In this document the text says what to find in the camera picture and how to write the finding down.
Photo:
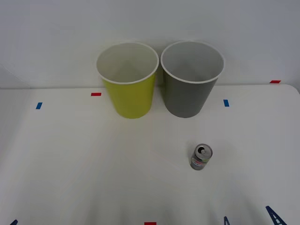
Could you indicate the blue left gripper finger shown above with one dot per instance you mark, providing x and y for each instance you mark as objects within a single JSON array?
[{"x": 14, "y": 222}]

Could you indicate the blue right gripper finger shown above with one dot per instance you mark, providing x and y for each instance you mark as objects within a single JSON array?
[
  {"x": 226, "y": 221},
  {"x": 275, "y": 216}
]

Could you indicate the grey drink can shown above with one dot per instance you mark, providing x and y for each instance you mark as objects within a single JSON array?
[{"x": 199, "y": 161}]

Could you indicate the grey plastic bin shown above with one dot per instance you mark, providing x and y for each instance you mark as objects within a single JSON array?
[{"x": 187, "y": 98}]

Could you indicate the yellow-green plastic bin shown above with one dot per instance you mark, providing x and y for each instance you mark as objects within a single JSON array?
[{"x": 131, "y": 98}]

